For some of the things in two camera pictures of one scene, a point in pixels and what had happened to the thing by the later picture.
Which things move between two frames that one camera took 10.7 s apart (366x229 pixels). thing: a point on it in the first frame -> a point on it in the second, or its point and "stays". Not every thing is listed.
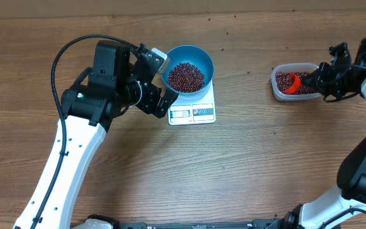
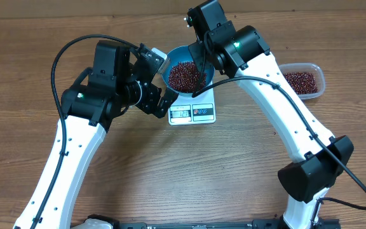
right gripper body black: x=329 y=75 -> x=197 y=53
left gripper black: x=154 y=93 stays
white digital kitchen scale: x=198 y=111 stays
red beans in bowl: x=185 y=77 stays
